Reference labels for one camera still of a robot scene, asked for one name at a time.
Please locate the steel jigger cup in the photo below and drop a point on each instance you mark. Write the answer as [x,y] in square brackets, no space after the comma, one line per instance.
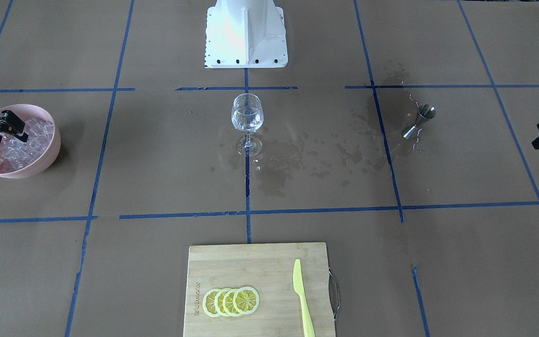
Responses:
[425,113]

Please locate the clear ice cubes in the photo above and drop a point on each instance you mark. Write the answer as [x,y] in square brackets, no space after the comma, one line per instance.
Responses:
[16,155]

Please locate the clear wine glass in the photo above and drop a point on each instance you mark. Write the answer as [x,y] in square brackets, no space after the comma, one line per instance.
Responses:
[247,117]

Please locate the pink bowl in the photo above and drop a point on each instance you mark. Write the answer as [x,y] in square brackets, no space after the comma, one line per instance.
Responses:
[47,151]

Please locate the lemon slice one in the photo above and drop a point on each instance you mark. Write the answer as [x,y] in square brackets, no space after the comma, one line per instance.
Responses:
[209,306]

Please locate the lemon slice two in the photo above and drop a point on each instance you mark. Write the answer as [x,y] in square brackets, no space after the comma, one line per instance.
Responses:
[219,302]

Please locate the lemon slice three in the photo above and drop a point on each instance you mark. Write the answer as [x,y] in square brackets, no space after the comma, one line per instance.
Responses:
[228,303]

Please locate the lemon slice four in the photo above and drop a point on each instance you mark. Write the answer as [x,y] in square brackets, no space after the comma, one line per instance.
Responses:
[246,300]

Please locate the wooden cutting board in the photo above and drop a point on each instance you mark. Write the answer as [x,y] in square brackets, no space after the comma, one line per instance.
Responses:
[267,268]

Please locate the yellow plastic knife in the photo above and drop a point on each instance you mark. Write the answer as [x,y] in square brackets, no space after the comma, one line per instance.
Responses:
[298,287]

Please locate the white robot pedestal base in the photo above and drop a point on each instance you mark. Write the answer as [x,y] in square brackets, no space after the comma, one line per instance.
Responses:
[245,34]

